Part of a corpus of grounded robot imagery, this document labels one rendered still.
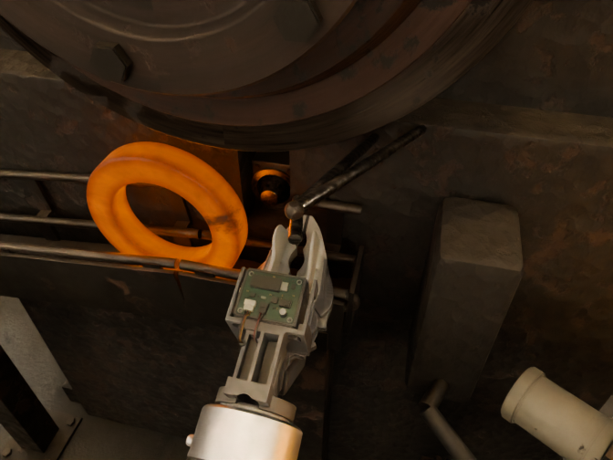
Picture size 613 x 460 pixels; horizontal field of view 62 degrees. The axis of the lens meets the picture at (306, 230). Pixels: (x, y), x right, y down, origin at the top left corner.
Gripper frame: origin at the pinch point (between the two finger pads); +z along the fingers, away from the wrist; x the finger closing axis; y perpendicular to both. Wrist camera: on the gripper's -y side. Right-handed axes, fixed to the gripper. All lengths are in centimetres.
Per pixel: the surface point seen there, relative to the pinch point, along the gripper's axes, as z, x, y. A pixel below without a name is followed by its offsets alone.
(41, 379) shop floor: -13, 70, -75
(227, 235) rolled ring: -3.1, 7.9, 1.5
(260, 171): 7.7, 7.6, -1.3
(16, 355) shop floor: -9, 81, -76
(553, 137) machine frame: 8.6, -22.4, 9.8
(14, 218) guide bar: -1.3, 41.2, -7.9
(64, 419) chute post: -21, 58, -71
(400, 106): 1.0, -8.4, 19.6
